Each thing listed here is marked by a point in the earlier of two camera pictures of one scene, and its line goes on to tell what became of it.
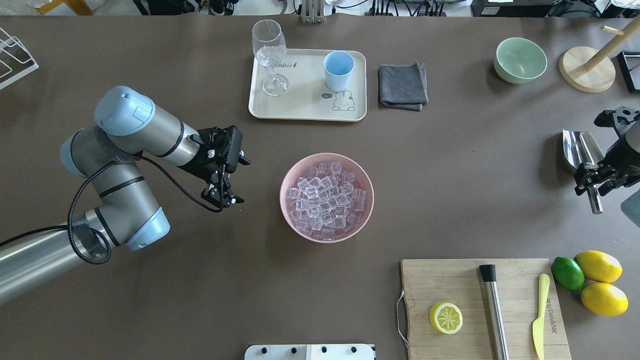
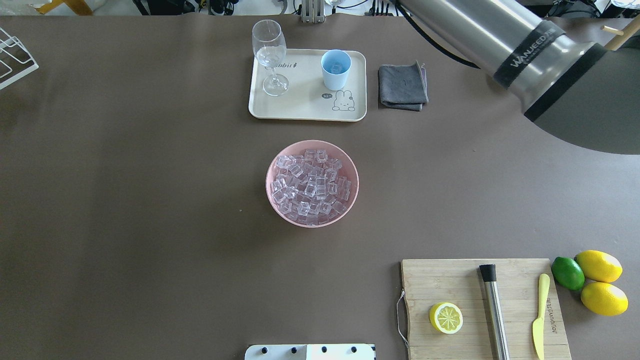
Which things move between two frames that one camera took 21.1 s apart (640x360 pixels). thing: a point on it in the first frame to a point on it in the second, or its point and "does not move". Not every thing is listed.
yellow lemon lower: (604, 298) does not move
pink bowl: (301, 169) to (348, 168)
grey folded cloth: (403, 87) does not move
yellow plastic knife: (538, 325) does not move
